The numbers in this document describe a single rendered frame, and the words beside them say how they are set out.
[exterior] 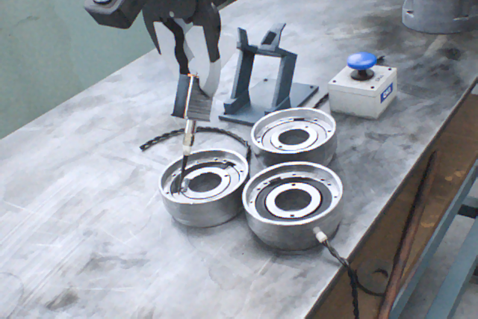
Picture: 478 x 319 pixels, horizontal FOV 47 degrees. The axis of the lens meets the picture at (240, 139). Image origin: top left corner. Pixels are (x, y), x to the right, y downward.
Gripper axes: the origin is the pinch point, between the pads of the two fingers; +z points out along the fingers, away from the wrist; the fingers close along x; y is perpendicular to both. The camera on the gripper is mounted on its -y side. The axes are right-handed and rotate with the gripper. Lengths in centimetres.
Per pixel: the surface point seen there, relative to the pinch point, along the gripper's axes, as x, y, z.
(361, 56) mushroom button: -9.2, 23.2, 5.7
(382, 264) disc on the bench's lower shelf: -13.6, 17.1, 37.4
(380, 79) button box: -11.8, 22.9, 8.7
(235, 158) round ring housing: -2.8, 1.1, 9.6
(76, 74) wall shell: 152, 86, 62
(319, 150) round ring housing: -11.3, 6.2, 9.7
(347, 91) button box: -8.4, 19.8, 9.4
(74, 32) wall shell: 152, 92, 45
